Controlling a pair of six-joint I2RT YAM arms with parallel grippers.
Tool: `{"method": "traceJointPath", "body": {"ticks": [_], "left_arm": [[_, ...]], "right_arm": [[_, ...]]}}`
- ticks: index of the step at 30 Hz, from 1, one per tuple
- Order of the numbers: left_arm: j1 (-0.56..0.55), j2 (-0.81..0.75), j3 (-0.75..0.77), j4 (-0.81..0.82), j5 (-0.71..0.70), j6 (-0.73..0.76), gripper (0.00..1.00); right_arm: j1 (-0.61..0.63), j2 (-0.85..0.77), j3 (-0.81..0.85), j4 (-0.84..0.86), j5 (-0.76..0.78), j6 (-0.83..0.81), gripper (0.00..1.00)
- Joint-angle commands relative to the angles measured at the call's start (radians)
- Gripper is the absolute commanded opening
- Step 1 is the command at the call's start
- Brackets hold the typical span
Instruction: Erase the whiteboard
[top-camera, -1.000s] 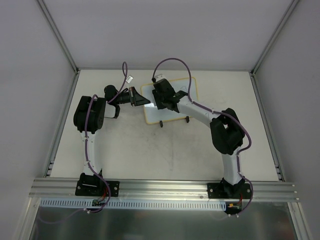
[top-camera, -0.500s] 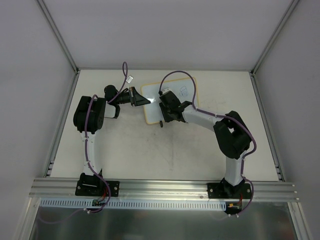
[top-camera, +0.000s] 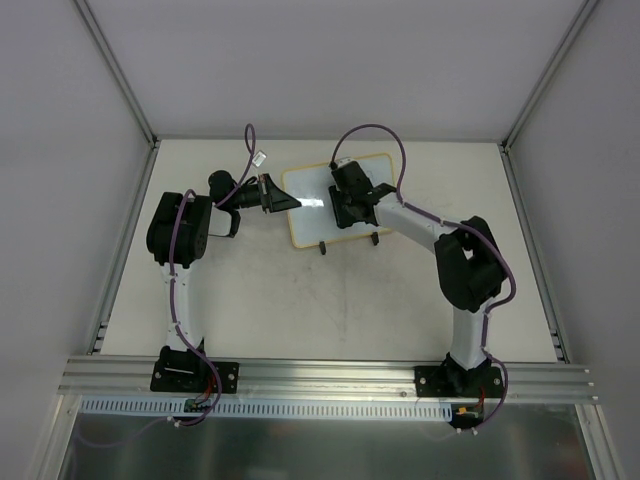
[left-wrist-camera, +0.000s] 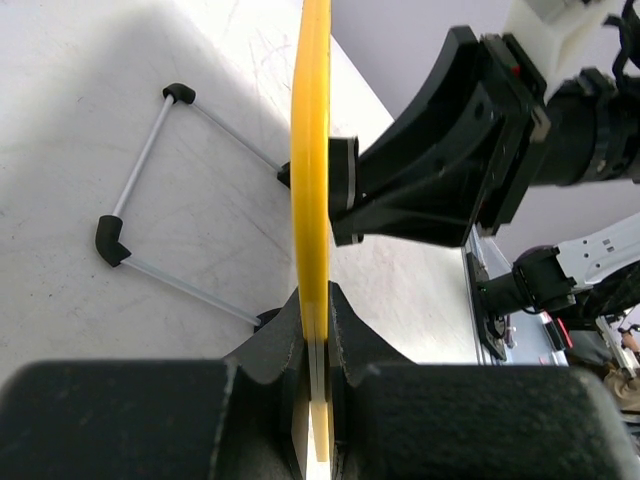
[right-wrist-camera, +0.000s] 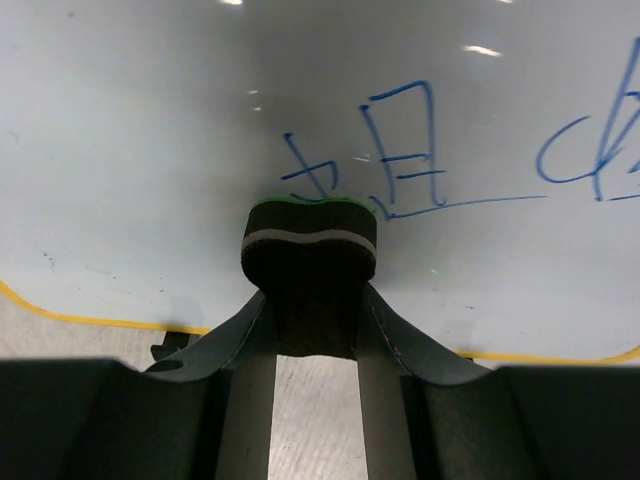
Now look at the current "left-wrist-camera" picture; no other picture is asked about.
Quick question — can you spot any yellow framed whiteboard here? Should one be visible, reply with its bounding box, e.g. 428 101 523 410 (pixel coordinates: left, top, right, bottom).
290 1 331 462

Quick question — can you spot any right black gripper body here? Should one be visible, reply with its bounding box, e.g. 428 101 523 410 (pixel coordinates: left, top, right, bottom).
474 33 550 235

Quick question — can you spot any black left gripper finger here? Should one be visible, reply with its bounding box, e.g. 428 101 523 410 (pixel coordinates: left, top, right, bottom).
357 26 483 195
330 130 491 247
328 284 639 479
1 297 308 479

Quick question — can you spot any black felt whiteboard eraser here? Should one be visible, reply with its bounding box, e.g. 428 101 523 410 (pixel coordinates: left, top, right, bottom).
328 137 359 220

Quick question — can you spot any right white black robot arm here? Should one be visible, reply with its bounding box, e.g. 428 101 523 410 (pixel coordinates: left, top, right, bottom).
329 1 639 247

